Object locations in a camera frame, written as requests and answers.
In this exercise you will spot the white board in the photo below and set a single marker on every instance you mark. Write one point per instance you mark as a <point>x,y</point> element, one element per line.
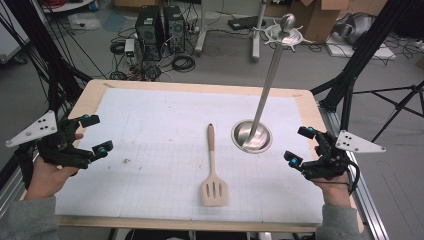
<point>370,53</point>

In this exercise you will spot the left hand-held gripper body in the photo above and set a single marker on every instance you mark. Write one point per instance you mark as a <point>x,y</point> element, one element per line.
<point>63,150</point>

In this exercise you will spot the white power adapter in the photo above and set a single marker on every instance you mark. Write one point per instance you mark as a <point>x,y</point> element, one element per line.
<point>129,48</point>

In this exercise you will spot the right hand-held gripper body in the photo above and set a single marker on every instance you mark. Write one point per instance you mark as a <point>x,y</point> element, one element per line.
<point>330,163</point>

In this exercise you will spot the cardboard box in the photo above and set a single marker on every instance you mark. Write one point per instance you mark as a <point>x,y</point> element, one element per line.
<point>316,23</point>

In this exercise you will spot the silver metal utensil stand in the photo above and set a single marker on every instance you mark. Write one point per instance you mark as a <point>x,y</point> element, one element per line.
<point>267,90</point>

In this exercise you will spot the aluminium rail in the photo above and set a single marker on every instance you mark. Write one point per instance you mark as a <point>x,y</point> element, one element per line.
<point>370,206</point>

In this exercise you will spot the person's left hand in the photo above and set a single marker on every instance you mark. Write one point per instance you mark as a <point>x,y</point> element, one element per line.
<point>46,180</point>

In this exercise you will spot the grey bag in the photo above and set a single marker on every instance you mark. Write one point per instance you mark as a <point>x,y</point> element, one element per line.
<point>356,28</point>

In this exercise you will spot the person's right hand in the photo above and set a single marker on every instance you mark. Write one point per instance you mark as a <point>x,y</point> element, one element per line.
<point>336,191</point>

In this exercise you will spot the white stand leg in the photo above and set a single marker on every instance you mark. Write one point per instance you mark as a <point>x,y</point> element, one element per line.
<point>257,43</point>
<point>201,36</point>

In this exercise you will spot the white grid mat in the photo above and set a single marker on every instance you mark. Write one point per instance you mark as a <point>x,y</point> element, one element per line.
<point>150,133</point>

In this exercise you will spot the black frame post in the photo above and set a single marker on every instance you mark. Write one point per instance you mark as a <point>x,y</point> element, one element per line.
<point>36,40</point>
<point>366,50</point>

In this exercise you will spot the black tripod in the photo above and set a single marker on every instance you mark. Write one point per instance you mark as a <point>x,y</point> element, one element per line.
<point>398,105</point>

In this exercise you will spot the black computer tower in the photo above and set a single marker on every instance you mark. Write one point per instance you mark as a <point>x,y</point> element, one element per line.
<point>175,30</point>
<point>148,33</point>

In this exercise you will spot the beige slotted spatula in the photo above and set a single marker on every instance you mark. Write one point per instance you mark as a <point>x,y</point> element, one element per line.
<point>211,150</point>

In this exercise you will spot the flat black device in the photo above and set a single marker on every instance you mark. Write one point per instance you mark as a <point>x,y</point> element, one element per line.
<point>243,22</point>

